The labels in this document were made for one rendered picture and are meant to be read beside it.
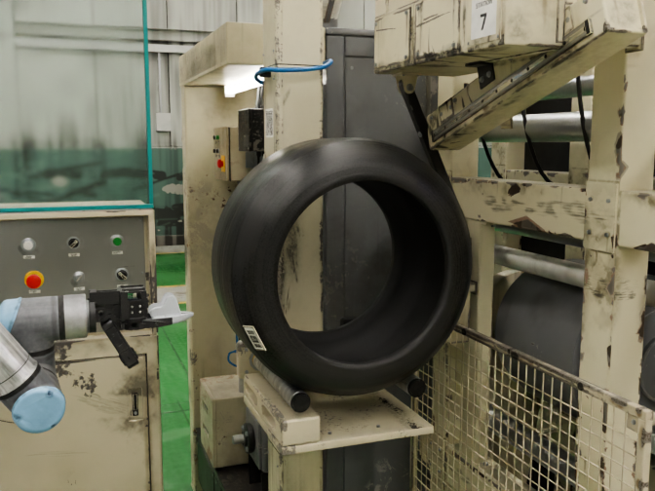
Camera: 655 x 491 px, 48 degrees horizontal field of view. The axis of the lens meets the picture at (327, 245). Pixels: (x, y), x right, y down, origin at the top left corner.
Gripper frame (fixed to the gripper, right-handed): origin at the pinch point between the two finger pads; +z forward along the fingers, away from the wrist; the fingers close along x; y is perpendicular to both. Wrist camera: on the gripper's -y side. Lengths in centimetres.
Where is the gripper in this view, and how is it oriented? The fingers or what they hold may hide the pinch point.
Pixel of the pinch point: (187, 317)
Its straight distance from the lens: 159.3
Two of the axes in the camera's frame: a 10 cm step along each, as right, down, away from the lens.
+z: 9.4, -0.5, 3.4
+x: -3.4, -1.3, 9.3
